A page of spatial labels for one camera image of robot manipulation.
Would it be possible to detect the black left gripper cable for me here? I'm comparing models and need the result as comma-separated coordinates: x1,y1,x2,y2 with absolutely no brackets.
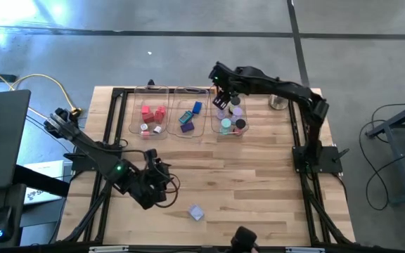
153,164,181,209

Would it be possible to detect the blue grey metal table frame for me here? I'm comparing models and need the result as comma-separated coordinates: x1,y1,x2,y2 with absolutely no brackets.
366,96,405,207

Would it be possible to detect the yellow floor cable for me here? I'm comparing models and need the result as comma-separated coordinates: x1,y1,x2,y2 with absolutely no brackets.
0,60,75,113

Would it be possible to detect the lavender multiport charger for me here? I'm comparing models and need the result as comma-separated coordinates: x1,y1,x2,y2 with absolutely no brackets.
188,204,205,222

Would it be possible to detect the white printed box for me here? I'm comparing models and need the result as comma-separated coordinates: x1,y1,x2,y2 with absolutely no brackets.
22,160,65,206

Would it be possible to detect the clear plastic bin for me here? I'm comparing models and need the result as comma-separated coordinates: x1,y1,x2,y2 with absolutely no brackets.
128,85,170,140
167,86,210,138
209,84,250,136

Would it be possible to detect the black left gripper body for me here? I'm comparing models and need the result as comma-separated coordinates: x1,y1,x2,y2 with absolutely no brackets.
130,164,172,210

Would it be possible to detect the teal digital timer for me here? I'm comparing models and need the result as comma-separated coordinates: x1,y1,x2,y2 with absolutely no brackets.
178,110,194,125

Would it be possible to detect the silver table edge bracket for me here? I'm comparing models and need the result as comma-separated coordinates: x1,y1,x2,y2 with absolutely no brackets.
285,247,326,253
89,245,129,253

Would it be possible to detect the mint green hourglass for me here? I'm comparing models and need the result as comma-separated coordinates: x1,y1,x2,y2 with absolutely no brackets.
219,117,233,136

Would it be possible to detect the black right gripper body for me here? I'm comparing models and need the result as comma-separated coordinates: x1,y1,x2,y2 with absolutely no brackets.
212,83,232,110

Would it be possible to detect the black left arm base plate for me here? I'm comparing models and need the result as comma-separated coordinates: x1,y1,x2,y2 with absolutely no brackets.
63,144,121,173

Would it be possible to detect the person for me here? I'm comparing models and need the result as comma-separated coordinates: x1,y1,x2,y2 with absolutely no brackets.
225,226,260,253

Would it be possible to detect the black aluminium table frame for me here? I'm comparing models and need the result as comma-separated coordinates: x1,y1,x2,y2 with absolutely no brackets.
56,86,356,247

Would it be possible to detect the black yellow hourglass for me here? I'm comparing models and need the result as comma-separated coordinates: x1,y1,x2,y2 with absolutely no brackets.
229,96,242,113

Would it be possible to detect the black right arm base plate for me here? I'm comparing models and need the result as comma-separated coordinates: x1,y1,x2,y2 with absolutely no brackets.
291,144,350,174

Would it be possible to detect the black computer mouse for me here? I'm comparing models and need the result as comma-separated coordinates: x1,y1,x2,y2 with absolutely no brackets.
0,205,15,243

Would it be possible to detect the black floor cable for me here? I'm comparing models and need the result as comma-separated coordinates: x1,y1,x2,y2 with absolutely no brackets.
359,131,405,212

